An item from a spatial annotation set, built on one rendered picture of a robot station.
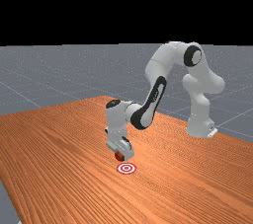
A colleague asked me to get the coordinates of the red apple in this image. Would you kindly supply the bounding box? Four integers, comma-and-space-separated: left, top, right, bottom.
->
114, 151, 125, 163

